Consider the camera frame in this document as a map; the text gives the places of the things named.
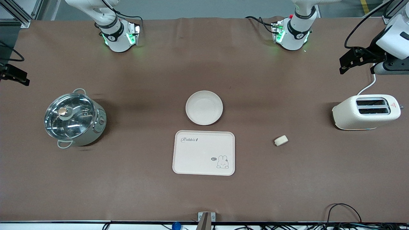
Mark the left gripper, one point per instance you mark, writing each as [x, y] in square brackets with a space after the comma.
[372, 52]

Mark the small white bun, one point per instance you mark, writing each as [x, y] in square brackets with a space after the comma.
[281, 140]

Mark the round cream plate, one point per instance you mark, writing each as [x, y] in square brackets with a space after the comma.
[204, 108]

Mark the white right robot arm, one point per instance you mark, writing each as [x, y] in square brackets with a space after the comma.
[118, 41]

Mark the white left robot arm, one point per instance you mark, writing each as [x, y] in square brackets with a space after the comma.
[292, 38]

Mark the cream rabbit print tray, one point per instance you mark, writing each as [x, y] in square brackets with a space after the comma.
[204, 153]

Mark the glass pot lid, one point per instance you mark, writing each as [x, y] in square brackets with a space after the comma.
[69, 116]

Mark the cream two-slot toaster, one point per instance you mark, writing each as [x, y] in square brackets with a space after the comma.
[364, 119]

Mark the steel electric cooking pot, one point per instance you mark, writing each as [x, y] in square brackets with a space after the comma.
[99, 126]

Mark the brown table cover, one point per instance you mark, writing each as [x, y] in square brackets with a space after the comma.
[127, 191]

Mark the small blue round object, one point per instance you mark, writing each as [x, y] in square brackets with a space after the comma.
[176, 226]

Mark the aluminium frame post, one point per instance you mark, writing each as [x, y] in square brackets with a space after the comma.
[19, 14]
[391, 12]

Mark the grey metal table bracket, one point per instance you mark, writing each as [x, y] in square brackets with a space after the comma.
[206, 220]

